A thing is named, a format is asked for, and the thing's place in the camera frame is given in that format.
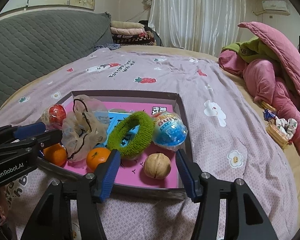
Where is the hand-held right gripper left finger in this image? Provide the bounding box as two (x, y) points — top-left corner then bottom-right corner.
(20, 149), (122, 240)

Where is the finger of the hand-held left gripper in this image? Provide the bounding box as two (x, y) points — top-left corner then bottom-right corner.
(0, 129), (63, 155)
(0, 122), (47, 143)

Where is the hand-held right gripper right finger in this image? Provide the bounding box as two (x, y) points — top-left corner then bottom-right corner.
(175, 149), (279, 240)

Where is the orange mandarin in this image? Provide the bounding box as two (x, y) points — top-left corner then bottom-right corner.
(86, 147), (112, 173)
(43, 144), (67, 167)

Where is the red toy egg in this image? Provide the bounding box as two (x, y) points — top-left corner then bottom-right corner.
(41, 104), (67, 130)

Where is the beige sheer scrunchie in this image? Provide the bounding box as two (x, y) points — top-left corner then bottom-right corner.
(62, 94), (110, 162)

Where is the walnut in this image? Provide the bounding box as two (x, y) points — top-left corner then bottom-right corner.
(143, 153), (171, 180)

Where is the grey cardboard box tray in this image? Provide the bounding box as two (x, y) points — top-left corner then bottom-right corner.
(37, 90), (192, 200)

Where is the blue toy egg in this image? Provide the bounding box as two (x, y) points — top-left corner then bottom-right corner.
(152, 112), (188, 152)

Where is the green fuzzy hair ring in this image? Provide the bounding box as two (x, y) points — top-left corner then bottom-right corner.
(107, 110), (155, 159)

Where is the grey quilted headboard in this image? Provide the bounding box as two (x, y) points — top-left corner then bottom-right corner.
(0, 9), (114, 120)

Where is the tan biscuit packet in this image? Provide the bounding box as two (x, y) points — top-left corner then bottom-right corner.
(260, 100), (277, 112)
(266, 120), (289, 145)

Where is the blue candy wrapper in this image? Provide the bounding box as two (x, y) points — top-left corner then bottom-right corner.
(263, 109), (277, 120)

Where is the dark blue patterned cloth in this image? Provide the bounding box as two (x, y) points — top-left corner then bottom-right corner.
(94, 44), (122, 51)

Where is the white floral scrunchie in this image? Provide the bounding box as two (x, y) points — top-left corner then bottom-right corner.
(275, 117), (298, 138)

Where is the pink quilt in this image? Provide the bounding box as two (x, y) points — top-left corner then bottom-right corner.
(218, 22), (300, 165)

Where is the stack of folded blankets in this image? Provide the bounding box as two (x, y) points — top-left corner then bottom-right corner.
(110, 20), (163, 47)

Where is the green cloth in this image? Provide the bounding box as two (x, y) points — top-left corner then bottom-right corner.
(222, 36), (268, 63)

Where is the white curtain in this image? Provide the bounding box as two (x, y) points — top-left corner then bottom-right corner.
(148, 0), (247, 53)

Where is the white air conditioner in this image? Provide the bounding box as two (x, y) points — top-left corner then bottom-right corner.
(262, 0), (290, 15)

